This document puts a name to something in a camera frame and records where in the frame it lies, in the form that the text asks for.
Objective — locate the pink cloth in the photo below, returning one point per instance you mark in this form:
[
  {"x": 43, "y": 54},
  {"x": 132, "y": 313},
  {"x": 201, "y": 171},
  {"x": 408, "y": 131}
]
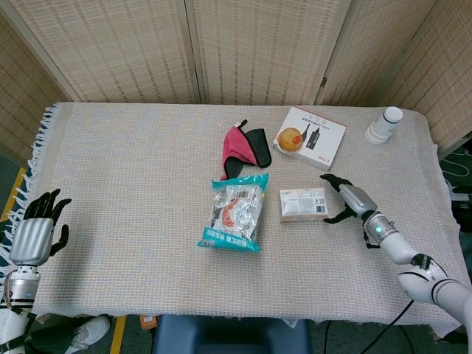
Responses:
[{"x": 236, "y": 145}]

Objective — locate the black cloth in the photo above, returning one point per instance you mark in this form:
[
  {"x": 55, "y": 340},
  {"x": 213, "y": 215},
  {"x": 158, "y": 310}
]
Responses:
[{"x": 260, "y": 145}]

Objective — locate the white and silver right robot arm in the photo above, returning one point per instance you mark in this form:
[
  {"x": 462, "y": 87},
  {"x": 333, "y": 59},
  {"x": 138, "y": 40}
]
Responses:
[{"x": 402, "y": 247}]

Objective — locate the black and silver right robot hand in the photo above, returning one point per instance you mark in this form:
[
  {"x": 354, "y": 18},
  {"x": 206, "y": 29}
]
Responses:
[{"x": 355, "y": 201}]

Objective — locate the woven folding screen panel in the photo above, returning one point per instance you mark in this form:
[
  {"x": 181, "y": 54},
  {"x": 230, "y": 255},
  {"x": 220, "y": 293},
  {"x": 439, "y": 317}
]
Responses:
[
  {"x": 446, "y": 85},
  {"x": 110, "y": 48},
  {"x": 18, "y": 103},
  {"x": 372, "y": 48},
  {"x": 265, "y": 48}
]

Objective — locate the yellow floor tape strip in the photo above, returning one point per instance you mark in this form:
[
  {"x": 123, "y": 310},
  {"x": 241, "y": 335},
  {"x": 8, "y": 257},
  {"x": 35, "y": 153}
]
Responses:
[
  {"x": 118, "y": 335},
  {"x": 13, "y": 193}
]

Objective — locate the white sneaker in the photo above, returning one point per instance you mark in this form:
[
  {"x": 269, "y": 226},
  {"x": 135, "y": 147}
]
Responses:
[{"x": 92, "y": 330}]

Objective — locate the orange jelly cup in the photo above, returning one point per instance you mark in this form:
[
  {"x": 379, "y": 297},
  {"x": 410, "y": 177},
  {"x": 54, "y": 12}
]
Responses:
[{"x": 289, "y": 140}]

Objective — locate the teal and clear snack bag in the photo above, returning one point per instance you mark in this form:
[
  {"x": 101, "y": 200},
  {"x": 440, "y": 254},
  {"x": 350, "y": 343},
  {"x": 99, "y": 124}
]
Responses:
[{"x": 234, "y": 214}]

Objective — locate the brass screen hinge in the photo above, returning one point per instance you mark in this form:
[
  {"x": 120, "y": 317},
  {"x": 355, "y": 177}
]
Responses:
[{"x": 323, "y": 81}]

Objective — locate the white and silver left robot arm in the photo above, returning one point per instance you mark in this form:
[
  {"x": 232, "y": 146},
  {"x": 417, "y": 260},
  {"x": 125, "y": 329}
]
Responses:
[{"x": 16, "y": 295}]

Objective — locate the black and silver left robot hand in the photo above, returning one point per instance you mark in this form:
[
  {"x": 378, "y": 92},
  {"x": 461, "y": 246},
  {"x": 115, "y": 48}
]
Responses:
[{"x": 31, "y": 239}]

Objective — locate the white printed product box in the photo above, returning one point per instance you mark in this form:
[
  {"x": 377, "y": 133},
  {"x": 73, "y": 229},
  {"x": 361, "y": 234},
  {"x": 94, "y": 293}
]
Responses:
[{"x": 324, "y": 136}]

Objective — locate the small orange packet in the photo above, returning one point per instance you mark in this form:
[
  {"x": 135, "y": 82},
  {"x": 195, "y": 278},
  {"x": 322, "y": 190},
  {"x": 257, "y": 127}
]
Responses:
[{"x": 148, "y": 322}]

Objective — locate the blue padded seat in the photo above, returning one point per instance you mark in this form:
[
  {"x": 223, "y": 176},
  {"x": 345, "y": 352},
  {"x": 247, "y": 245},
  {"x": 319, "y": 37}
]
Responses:
[{"x": 228, "y": 337}]

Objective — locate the beige woven fringed tablecloth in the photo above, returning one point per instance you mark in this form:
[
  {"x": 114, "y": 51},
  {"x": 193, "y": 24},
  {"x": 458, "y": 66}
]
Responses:
[{"x": 140, "y": 221}]

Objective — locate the beige tissue box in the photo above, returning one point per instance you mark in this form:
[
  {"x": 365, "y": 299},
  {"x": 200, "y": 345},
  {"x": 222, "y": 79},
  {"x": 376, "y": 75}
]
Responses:
[{"x": 302, "y": 204}]

